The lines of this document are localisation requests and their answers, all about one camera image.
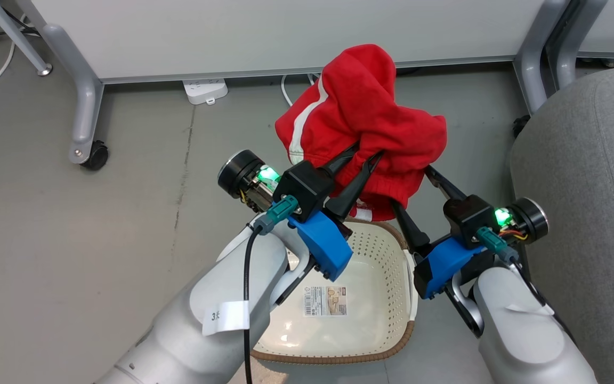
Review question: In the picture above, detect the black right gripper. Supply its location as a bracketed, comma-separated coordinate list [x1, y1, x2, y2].
[390, 165, 549, 255]

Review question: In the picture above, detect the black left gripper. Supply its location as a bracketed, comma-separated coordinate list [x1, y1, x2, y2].
[217, 141, 385, 222]

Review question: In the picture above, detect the red garment with white stripe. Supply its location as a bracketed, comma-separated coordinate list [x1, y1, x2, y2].
[275, 44, 448, 222]

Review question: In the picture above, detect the grey fabric chair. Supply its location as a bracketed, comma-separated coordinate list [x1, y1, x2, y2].
[509, 64, 614, 384]

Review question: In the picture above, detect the cream perforated laundry basket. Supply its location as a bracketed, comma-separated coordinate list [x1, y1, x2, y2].
[251, 216, 419, 365]

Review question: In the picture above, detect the printed label sticker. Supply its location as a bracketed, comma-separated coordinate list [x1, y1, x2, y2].
[303, 286, 349, 317]

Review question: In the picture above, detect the white desk with grey legs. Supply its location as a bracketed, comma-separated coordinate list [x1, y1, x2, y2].
[30, 0, 548, 84]

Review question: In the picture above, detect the white power strip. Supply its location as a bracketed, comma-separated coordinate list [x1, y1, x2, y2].
[183, 78, 229, 106]

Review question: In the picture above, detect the grey leg of small panel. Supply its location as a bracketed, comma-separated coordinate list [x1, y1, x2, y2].
[546, 0, 609, 90]

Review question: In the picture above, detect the black caster on grey leg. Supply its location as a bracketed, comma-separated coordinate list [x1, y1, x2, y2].
[80, 140, 110, 172]

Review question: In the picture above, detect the grey partition leg with caster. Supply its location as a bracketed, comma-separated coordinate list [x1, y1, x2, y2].
[29, 0, 106, 164]

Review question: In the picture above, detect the thin grey metal leg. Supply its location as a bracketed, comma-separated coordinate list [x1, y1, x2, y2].
[0, 0, 54, 77]

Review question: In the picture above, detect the teal right cable connector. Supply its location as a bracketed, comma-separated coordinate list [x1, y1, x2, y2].
[476, 227, 520, 265]

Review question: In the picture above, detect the teal cable connector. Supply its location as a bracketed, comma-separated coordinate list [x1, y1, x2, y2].
[476, 227, 520, 265]
[255, 195, 301, 236]

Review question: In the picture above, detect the teal left cable connector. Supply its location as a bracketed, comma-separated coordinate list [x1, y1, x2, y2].
[255, 195, 301, 236]

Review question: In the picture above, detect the white looped cable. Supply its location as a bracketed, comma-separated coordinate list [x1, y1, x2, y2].
[280, 74, 321, 107]

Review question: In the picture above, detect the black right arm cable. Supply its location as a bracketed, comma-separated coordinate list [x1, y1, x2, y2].
[510, 256, 577, 347]

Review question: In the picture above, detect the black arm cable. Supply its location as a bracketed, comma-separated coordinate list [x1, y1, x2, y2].
[242, 227, 265, 384]
[510, 256, 577, 347]

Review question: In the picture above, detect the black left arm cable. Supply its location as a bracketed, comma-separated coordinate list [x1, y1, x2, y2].
[242, 227, 265, 384]

